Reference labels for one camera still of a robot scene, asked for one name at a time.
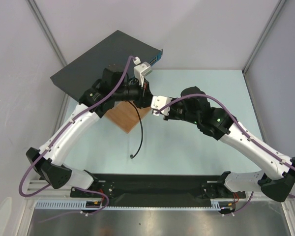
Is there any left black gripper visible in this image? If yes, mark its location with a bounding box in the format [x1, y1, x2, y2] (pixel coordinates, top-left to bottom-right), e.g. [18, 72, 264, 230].
[113, 77, 153, 109]

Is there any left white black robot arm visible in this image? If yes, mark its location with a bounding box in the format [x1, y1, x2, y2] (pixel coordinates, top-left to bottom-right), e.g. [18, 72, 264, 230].
[26, 62, 153, 197]

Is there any aluminium rail frame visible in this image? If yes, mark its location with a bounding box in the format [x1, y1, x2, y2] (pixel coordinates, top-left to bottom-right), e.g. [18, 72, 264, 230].
[24, 178, 295, 236]

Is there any dark grey network switch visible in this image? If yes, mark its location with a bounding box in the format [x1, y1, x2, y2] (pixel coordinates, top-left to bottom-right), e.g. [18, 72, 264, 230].
[51, 30, 163, 101]

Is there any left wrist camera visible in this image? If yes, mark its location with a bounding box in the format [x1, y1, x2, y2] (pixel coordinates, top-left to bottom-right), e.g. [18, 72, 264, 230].
[133, 57, 152, 87]

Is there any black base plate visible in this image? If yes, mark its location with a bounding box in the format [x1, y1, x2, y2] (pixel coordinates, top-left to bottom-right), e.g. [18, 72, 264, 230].
[70, 174, 246, 208]

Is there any wooden board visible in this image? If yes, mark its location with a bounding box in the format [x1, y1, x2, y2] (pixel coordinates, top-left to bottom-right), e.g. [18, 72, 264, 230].
[105, 102, 139, 133]

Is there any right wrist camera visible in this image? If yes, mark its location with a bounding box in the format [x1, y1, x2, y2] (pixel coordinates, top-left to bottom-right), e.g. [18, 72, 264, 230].
[150, 96, 173, 116]

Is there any white slotted cable duct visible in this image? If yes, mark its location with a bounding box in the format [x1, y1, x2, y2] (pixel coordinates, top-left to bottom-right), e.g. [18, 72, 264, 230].
[35, 200, 221, 211]

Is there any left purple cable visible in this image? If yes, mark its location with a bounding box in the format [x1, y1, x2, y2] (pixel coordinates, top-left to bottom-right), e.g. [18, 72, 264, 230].
[18, 56, 141, 217]

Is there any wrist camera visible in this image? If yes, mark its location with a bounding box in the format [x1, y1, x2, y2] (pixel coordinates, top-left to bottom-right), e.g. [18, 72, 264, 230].
[150, 96, 173, 116]
[133, 57, 152, 87]

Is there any black ethernet cable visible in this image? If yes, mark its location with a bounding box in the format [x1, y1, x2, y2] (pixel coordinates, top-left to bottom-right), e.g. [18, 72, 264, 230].
[129, 102, 145, 159]

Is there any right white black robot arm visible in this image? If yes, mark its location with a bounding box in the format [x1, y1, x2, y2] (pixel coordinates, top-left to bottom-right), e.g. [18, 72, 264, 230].
[159, 87, 295, 202]

